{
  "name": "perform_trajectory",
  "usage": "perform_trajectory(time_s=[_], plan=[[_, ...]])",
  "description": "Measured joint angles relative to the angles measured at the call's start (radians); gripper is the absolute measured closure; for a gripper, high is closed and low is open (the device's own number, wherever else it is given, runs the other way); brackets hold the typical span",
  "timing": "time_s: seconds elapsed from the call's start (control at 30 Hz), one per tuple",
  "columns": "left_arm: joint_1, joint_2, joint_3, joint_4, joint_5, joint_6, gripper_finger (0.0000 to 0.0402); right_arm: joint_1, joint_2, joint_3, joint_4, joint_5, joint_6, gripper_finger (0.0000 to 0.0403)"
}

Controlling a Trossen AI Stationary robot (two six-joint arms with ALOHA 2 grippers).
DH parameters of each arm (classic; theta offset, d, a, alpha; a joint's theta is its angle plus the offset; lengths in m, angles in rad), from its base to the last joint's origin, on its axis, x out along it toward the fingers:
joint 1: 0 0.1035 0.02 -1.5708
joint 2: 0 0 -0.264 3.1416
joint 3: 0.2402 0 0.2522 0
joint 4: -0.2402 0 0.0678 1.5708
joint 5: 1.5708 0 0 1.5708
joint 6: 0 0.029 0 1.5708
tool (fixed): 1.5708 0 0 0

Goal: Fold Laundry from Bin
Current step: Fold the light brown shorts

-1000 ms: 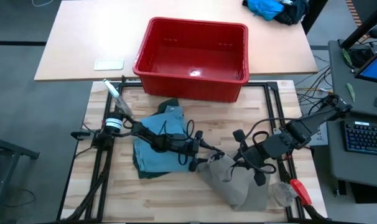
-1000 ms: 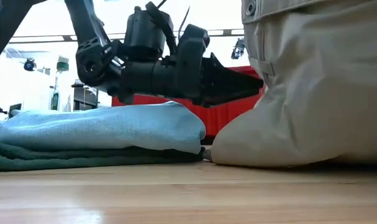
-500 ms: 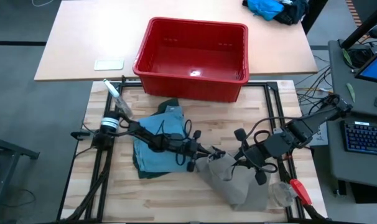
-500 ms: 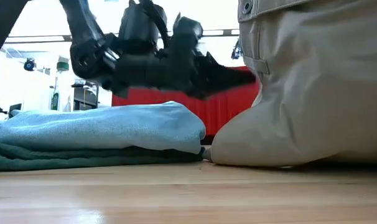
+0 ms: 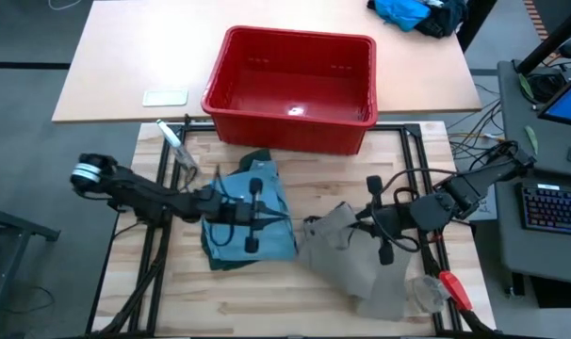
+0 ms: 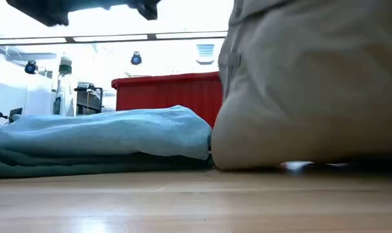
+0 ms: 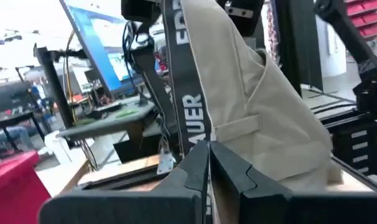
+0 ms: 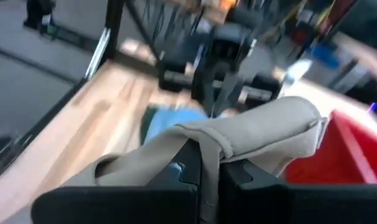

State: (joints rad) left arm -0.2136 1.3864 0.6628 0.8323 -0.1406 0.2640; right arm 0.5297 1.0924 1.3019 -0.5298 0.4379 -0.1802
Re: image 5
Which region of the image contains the red-handled clamp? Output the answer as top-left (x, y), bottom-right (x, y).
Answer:
top-left (439, 271), bottom-right (498, 336)

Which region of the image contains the black monitor pole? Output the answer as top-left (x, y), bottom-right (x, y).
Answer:
top-left (514, 2), bottom-right (571, 75)

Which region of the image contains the bright blue garment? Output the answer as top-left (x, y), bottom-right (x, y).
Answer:
top-left (367, 0), bottom-right (432, 33)

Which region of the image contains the white floor cable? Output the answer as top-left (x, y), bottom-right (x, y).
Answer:
top-left (47, 0), bottom-right (83, 11)

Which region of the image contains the orange striped panel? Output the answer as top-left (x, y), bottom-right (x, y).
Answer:
top-left (523, 0), bottom-right (550, 41)

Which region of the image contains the light blue shirt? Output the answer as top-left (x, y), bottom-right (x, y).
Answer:
top-left (201, 158), bottom-right (299, 263)

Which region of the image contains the dark navy garment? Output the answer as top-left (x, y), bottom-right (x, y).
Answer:
top-left (415, 0), bottom-right (470, 40)

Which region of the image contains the black aluminium table frame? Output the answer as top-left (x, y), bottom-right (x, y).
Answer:
top-left (85, 115), bottom-right (501, 338)

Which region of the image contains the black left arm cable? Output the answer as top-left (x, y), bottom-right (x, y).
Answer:
top-left (208, 163), bottom-right (249, 249)

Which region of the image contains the clear plastic water bottle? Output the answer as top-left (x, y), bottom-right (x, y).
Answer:
top-left (155, 119), bottom-right (201, 173)

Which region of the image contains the white paper label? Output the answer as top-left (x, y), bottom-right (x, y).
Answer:
top-left (467, 186), bottom-right (499, 222)

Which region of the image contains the crumpled clear plastic bag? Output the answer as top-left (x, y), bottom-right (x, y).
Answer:
top-left (406, 276), bottom-right (452, 315)

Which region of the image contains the beige khaki garment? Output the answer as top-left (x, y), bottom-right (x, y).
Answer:
top-left (296, 201), bottom-right (412, 323)

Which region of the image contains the red plastic laundry bin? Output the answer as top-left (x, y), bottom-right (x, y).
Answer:
top-left (200, 25), bottom-right (379, 156)

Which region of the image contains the green leaf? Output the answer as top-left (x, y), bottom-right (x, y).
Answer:
top-left (524, 124), bottom-right (540, 156)
top-left (517, 73), bottom-right (535, 103)

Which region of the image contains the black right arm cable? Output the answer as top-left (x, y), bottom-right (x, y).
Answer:
top-left (368, 167), bottom-right (459, 254)

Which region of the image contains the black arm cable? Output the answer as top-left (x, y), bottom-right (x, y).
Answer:
top-left (368, 167), bottom-right (459, 254)
top-left (208, 163), bottom-right (249, 249)

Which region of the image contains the beige wooden table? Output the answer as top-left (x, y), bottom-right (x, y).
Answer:
top-left (52, 0), bottom-right (483, 123)

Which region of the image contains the black backlit keyboard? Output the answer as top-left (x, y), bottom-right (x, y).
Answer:
top-left (515, 181), bottom-right (571, 236)

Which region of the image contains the grey desk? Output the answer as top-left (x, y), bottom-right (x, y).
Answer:
top-left (494, 167), bottom-right (571, 287)
top-left (496, 59), bottom-right (571, 180)

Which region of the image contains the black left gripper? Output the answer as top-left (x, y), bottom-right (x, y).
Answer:
top-left (213, 177), bottom-right (290, 254)

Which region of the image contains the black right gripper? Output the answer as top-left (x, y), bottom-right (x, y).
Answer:
top-left (350, 174), bottom-right (426, 267)

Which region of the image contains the monitor with blue screen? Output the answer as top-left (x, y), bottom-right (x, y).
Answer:
top-left (537, 65), bottom-right (571, 129)

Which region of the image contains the black coiled cable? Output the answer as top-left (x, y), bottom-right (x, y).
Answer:
top-left (525, 70), bottom-right (563, 104)

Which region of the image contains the floor cable bundle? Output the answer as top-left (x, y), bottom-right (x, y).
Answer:
top-left (448, 84), bottom-right (508, 161)

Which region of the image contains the dark green button shirt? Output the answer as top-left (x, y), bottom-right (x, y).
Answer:
top-left (204, 148), bottom-right (273, 272)

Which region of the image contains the grey metal stand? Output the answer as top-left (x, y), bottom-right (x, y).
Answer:
top-left (0, 190), bottom-right (61, 331)

